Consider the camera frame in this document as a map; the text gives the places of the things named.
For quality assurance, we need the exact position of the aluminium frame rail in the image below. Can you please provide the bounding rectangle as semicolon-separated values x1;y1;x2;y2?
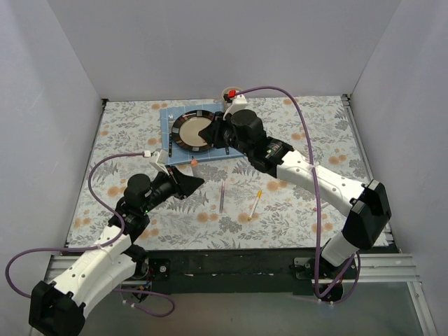
341;93;439;336

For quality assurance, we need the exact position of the grey marker with red tip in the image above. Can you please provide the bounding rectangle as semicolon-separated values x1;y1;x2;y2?
190;157;200;178

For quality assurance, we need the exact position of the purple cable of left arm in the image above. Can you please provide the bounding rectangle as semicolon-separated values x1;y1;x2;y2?
4;150;176;318

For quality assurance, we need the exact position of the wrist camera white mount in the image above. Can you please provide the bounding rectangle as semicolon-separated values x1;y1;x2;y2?
223;92;247;119
143;148;169;175

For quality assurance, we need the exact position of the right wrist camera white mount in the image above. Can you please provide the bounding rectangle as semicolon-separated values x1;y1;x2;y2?
223;92;247;119

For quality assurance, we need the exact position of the light blue checked placemat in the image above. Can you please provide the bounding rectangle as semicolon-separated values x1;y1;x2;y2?
160;103;242;165

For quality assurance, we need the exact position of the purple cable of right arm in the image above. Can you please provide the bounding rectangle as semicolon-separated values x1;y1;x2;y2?
241;85;362;305

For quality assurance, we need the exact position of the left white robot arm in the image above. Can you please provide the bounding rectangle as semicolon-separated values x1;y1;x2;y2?
29;166;204;335

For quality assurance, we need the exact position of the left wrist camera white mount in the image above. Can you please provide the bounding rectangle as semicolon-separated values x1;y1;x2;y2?
143;148;169;175

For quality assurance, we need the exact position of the purple pen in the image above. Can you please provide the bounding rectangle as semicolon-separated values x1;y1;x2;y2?
219;181;225;214

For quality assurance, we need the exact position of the white marker with yellow tip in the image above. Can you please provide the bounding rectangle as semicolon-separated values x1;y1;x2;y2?
248;197;260;221

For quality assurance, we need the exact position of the black handled fork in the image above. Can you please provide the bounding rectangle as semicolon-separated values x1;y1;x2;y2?
168;114;174;157

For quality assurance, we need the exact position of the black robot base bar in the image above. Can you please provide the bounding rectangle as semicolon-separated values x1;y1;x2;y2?
120;244;346;298

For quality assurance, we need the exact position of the dark striped rim dinner plate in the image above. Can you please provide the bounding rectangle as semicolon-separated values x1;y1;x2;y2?
172;110;214;153

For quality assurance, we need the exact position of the beige floral ceramic mug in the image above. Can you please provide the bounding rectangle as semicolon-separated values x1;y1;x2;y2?
221;87;242;104

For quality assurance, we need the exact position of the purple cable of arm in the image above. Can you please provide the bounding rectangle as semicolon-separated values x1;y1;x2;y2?
241;85;362;305
4;150;176;318

